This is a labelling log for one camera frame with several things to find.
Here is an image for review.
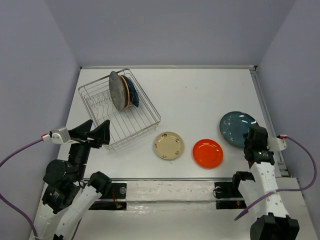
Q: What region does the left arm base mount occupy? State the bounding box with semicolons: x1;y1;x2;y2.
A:
89;182;127;211

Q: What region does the purple cable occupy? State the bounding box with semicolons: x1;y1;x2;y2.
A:
0;134;83;240
234;134;318;221

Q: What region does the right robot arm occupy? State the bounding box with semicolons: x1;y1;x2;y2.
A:
230;126;300;240

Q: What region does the woven bamboo round plate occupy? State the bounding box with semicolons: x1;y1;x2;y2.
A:
119;75;130;108

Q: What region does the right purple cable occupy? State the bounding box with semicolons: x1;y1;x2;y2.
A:
234;134;318;221

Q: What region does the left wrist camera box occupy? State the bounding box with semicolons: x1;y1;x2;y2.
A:
49;126;71;145

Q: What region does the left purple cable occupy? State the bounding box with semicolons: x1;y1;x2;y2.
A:
0;134;83;240

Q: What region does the teal round ceramic plate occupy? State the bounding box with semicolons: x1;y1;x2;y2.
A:
219;111;259;149

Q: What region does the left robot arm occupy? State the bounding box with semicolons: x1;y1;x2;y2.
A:
29;119;112;240

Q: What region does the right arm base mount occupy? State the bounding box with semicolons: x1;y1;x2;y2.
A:
212;181;247;210

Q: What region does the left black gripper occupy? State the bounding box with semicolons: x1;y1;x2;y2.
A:
68;117;112;179

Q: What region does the dark blue leaf-shaped plate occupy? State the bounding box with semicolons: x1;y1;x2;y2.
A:
123;75;140;108

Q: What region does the orange round plate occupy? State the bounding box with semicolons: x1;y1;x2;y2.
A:
192;139;224;169

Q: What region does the cream floral round plate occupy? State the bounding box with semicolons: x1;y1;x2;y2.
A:
152;131;185;161

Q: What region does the grey deer pattern plate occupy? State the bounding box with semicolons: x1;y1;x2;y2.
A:
109;71;126;111

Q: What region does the wire dish rack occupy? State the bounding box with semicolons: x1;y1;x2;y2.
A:
78;68;161;150

